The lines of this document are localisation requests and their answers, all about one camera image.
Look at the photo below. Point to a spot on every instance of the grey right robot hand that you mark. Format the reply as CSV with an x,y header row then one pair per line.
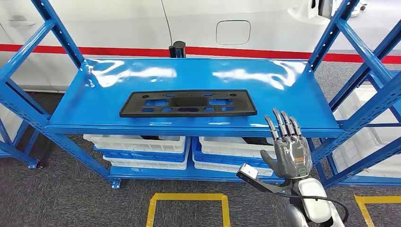
x,y
293,153

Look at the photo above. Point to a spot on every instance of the black plastic plate bracket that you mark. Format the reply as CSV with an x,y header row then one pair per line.
x,y
134,105

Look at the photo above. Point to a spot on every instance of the black part in crate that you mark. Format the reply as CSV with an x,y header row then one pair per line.
x,y
149,137
253,141

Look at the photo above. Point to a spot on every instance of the blue plastic crate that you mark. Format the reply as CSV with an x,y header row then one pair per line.
x,y
141,156
219,161

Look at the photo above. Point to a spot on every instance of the white car body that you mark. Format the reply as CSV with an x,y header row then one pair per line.
x,y
125,25

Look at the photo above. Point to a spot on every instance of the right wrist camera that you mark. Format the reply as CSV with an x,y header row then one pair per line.
x,y
249,170

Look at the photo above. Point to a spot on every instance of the black barrier post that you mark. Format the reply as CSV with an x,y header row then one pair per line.
x,y
178,49

